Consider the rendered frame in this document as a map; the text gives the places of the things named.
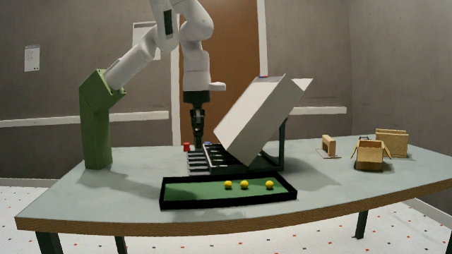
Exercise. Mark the red plug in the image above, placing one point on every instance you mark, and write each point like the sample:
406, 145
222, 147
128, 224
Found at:
186, 147

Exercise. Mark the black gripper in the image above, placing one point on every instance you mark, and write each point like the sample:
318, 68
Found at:
197, 98

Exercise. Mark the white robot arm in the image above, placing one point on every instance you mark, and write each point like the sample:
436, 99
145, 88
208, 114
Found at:
166, 36

